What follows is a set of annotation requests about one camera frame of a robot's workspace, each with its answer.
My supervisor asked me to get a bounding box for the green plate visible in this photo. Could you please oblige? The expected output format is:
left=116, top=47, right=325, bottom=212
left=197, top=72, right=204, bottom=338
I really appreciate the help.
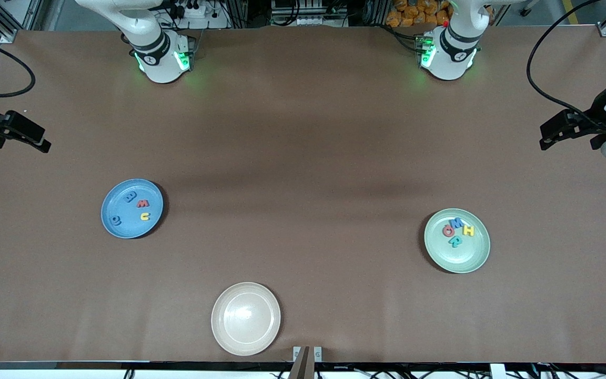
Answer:
left=423, top=208, right=491, bottom=274

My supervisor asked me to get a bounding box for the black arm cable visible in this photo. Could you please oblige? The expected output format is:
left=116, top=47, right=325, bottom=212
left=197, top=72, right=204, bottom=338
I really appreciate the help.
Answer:
left=0, top=31, right=37, bottom=99
left=526, top=0, right=606, bottom=129

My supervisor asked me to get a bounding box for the metal mount bracket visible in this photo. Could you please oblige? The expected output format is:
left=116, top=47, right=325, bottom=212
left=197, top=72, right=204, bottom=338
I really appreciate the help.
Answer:
left=288, top=346, right=323, bottom=379

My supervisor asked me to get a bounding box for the beige plate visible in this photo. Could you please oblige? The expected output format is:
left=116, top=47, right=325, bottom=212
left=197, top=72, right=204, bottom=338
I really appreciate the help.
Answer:
left=211, top=282, right=282, bottom=356

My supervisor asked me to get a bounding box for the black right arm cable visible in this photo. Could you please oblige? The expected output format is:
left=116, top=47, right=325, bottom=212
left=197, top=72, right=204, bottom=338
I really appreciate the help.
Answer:
left=0, top=31, right=37, bottom=99

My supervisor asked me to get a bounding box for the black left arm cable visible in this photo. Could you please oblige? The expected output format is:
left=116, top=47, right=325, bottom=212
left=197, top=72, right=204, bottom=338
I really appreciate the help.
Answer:
left=526, top=0, right=606, bottom=129

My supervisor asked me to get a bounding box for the orange packets pile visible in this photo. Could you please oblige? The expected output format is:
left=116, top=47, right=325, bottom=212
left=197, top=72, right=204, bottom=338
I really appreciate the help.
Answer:
left=386, top=0, right=453, bottom=28

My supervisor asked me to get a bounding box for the white power strip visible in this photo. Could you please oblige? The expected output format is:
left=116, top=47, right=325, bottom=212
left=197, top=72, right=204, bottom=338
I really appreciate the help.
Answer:
left=169, top=0, right=213, bottom=29

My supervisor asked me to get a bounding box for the blue plate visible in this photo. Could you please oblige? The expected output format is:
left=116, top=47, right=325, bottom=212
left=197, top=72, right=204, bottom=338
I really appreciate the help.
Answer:
left=101, top=179, right=164, bottom=240

